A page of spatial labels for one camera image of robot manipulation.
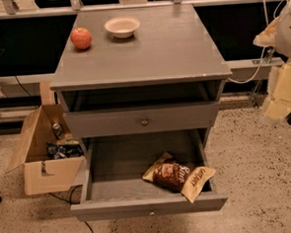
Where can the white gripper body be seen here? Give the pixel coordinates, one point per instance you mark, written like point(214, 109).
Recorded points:
point(289, 34)

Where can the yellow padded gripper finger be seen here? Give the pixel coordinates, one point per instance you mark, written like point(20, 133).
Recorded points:
point(277, 104)

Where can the brown chip bag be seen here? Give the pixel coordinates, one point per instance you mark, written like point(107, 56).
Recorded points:
point(169, 174)

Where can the grey wooden drawer cabinet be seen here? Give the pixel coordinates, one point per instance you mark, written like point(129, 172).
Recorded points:
point(169, 60)

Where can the round brass drawer knob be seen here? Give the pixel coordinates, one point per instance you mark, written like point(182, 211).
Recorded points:
point(144, 121)

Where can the closed grey upper drawer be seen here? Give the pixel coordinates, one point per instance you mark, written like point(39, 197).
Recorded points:
point(128, 121)

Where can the open grey middle drawer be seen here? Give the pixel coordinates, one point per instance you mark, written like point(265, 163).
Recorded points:
point(114, 188)

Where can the blue snack bag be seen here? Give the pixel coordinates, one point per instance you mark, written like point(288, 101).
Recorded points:
point(62, 151)

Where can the white paper bowl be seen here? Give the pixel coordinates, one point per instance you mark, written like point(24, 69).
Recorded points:
point(122, 27)

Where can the red apple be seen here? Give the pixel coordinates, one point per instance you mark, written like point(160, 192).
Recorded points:
point(81, 38)

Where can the metal drink can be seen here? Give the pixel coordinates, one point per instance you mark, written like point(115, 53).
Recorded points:
point(58, 131)

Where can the open cardboard box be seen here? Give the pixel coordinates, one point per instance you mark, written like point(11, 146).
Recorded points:
point(42, 174)

